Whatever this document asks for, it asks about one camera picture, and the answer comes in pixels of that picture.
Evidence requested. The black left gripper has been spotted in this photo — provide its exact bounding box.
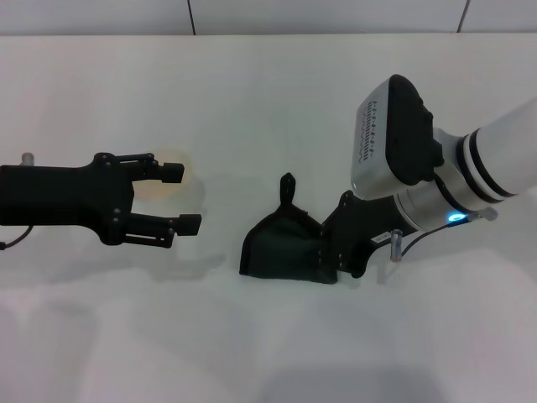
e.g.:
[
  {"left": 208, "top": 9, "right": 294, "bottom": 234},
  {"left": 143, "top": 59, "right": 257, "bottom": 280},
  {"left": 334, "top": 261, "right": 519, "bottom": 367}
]
[{"left": 0, "top": 151, "right": 204, "bottom": 250}]

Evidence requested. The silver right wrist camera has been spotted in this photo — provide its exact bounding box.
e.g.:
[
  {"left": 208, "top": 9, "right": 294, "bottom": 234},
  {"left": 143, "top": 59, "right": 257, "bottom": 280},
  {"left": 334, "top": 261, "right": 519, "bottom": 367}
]
[{"left": 349, "top": 74, "right": 446, "bottom": 201}]

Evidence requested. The dark blue rag with loop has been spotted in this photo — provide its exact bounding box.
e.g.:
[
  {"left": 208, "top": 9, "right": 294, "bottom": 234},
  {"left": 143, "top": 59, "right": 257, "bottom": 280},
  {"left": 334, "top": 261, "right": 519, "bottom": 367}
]
[{"left": 238, "top": 171, "right": 341, "bottom": 286}]

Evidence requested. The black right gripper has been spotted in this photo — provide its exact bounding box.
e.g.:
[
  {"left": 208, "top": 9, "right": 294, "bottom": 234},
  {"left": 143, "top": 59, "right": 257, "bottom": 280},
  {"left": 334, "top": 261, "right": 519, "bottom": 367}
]
[{"left": 316, "top": 190, "right": 415, "bottom": 280}]

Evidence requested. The right arm cable with plug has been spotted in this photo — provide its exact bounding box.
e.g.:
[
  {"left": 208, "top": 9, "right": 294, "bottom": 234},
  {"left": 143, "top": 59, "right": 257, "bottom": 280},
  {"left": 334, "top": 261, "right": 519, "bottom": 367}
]
[{"left": 388, "top": 207, "right": 498, "bottom": 264}]

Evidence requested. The white paper cup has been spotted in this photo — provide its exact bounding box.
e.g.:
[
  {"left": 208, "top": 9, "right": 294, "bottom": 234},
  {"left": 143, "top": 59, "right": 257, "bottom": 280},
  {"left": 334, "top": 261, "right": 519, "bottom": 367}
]
[{"left": 136, "top": 145, "right": 207, "bottom": 207}]

